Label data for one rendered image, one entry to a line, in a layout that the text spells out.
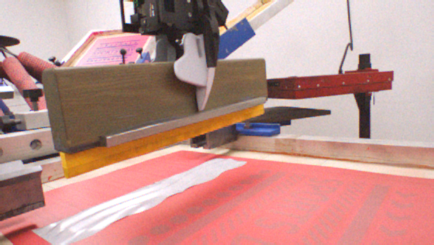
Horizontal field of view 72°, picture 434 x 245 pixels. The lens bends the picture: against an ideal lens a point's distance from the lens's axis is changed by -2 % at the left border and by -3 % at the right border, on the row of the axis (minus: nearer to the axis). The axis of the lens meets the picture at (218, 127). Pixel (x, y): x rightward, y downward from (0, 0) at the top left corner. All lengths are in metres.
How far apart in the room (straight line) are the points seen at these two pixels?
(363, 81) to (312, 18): 1.08
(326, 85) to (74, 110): 1.18
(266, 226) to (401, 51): 2.05
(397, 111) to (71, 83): 2.19
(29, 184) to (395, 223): 0.41
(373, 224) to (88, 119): 0.30
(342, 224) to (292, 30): 2.25
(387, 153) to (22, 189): 0.53
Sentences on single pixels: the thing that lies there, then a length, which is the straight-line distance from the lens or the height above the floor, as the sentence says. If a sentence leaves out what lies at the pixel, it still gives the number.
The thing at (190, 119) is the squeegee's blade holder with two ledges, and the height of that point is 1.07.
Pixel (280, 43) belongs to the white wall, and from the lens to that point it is 2.57.
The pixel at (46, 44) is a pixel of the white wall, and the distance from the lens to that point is 5.00.
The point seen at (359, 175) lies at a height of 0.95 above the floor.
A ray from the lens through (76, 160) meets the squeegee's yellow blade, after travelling 0.31.
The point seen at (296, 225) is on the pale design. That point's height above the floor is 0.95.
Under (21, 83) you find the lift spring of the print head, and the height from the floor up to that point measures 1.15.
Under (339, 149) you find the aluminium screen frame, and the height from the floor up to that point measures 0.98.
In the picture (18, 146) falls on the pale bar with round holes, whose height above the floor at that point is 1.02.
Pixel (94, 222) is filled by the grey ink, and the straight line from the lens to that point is 0.40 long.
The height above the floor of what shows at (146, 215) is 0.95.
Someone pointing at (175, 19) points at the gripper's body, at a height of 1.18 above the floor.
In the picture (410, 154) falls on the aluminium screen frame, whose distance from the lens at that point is 0.57.
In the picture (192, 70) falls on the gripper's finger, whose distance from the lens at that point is 0.36.
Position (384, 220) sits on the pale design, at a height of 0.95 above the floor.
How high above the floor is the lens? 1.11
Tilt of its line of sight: 9 degrees down
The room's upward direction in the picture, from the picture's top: 4 degrees counter-clockwise
